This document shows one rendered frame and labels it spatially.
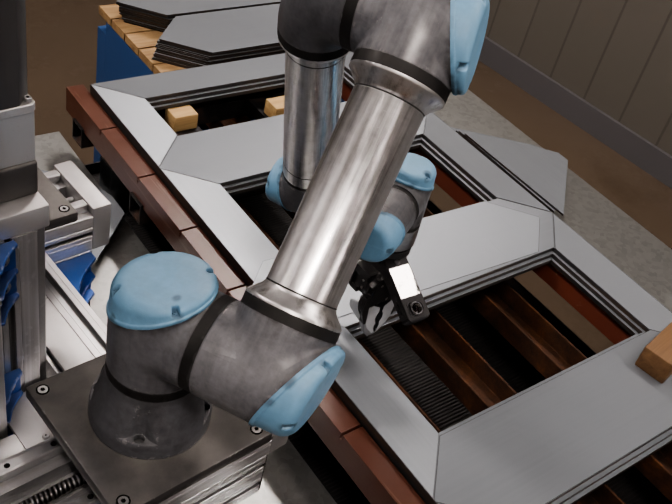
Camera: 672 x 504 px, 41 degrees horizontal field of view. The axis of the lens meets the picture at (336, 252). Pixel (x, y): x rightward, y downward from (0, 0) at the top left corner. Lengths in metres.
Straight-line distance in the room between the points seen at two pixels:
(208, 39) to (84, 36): 1.78
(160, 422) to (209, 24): 1.51
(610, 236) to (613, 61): 1.99
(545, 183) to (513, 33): 2.24
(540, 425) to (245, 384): 0.73
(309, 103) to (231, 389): 0.39
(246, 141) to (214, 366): 1.08
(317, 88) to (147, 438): 0.47
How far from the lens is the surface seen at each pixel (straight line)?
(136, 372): 1.02
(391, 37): 0.97
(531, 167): 2.28
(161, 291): 0.97
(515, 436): 1.52
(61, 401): 1.16
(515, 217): 1.98
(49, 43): 4.00
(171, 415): 1.07
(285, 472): 1.57
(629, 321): 1.87
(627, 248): 2.21
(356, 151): 0.95
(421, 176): 1.35
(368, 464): 1.42
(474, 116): 2.49
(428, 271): 1.75
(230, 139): 1.98
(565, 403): 1.62
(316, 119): 1.17
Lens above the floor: 1.94
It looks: 39 degrees down
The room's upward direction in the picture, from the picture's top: 15 degrees clockwise
